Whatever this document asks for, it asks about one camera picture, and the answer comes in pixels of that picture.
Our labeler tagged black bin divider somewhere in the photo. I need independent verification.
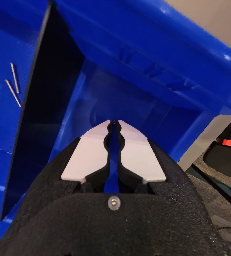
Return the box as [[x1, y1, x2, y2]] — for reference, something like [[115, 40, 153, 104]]
[[0, 4, 86, 221]]

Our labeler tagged blue plastic bin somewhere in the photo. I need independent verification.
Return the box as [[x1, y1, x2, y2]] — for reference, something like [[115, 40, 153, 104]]
[[0, 0, 231, 240]]

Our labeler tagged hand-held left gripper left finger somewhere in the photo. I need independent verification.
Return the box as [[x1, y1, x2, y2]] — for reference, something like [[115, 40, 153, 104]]
[[61, 120, 113, 183]]

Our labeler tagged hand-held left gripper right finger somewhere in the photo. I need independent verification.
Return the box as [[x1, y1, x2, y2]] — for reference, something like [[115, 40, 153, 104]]
[[117, 120, 167, 184]]

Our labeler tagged steel bolt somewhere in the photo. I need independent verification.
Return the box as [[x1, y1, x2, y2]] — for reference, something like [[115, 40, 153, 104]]
[[5, 79, 22, 108], [10, 63, 20, 94]]

